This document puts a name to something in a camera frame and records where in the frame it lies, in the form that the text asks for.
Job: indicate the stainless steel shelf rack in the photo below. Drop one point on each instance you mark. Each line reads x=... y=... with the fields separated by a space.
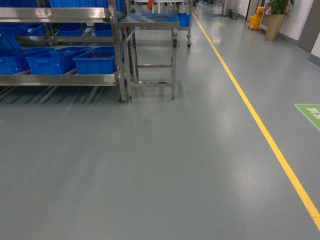
x=29 y=31

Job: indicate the blue plastic bin middle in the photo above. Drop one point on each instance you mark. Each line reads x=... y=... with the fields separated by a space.
x=56 y=62

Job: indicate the blue bin with red parts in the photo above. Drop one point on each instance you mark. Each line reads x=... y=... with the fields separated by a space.
x=97 y=61

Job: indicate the yellow mop bucket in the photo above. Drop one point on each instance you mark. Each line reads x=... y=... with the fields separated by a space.
x=254 y=21

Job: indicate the stainless steel table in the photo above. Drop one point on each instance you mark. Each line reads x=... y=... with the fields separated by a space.
x=150 y=43

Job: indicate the grey trash bin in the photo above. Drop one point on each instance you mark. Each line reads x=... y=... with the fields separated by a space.
x=233 y=13

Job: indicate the potted plant gold pot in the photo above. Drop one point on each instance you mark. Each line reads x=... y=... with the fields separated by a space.
x=277 y=10

